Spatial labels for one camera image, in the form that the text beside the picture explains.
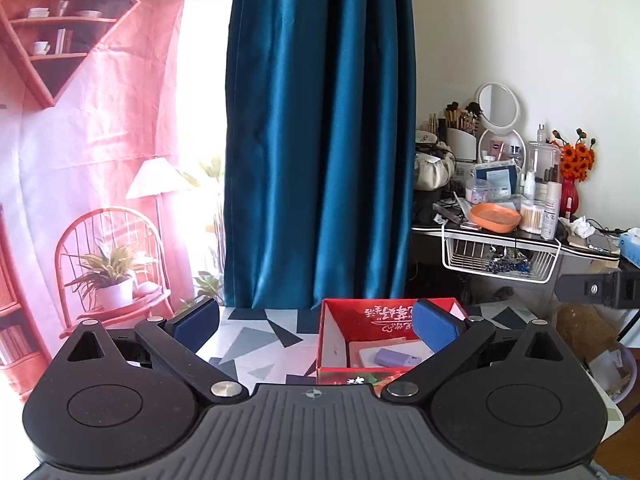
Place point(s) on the white wire basket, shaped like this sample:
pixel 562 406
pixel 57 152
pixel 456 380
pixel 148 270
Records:
pixel 513 257

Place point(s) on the pink printed backdrop cloth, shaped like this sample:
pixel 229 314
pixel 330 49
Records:
pixel 112 167

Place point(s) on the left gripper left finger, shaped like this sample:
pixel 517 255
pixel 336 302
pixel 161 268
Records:
pixel 172 344

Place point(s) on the blue velvet curtain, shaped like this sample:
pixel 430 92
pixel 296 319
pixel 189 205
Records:
pixel 321 112

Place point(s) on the orange oval dish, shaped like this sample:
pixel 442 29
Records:
pixel 495 218

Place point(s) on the white brush holder cup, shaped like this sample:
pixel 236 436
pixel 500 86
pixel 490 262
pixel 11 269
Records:
pixel 462 144

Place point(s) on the red strawberry cardboard box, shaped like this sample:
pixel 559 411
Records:
pixel 346 320

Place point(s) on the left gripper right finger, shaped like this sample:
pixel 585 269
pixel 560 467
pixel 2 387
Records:
pixel 456 345

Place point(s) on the white spray bottle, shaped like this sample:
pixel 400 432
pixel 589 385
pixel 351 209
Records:
pixel 551 210

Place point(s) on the round white vanity mirror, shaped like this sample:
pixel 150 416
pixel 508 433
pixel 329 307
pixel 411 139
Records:
pixel 500 109

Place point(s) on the pink power bank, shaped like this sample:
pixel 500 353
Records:
pixel 361 353

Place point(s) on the beige pumpkin bag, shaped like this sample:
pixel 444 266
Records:
pixel 434 166

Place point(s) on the cotton swab box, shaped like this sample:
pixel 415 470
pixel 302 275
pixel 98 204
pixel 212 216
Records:
pixel 531 214

